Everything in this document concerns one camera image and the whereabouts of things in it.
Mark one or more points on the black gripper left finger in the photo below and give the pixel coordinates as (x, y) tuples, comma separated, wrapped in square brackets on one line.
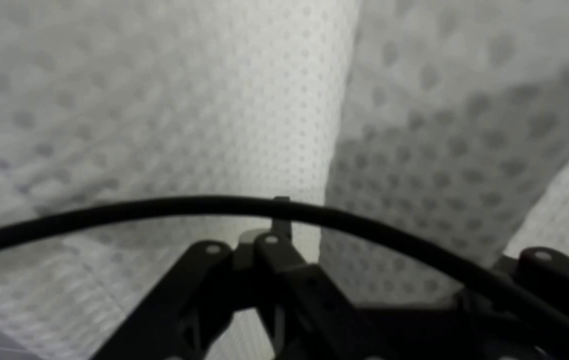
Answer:
[(296, 281)]

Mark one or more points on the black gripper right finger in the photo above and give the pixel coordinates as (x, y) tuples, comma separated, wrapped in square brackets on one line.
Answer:
[(563, 281)]

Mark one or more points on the white shower curtain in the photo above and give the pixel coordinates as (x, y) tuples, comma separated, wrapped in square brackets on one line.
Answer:
[(230, 92)]

